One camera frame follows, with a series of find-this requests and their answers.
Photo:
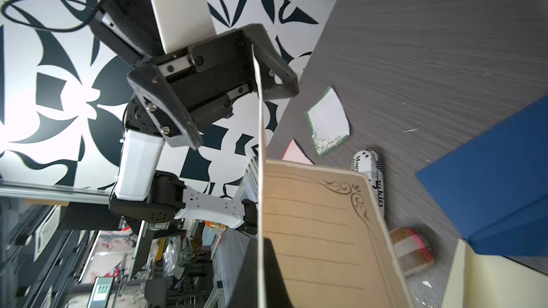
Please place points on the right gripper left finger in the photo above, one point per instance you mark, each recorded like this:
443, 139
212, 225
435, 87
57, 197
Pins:
245, 290

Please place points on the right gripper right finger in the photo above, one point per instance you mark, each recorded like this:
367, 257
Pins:
275, 291

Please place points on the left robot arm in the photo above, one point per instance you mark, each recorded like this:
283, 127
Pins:
143, 192

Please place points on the dark blue envelope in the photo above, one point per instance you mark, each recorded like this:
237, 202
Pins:
494, 188

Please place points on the brown plaid glasses case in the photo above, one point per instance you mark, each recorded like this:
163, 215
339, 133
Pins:
413, 252

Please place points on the white letter paper green border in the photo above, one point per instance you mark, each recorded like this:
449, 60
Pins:
327, 123

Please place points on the cream envelope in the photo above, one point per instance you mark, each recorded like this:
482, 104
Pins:
492, 281

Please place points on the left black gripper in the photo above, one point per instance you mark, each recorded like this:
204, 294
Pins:
192, 88

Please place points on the white black patterned glasses case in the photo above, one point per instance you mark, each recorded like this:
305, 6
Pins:
369, 164

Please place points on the beige lined letter paper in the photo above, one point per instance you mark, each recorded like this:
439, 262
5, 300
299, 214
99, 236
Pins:
330, 239

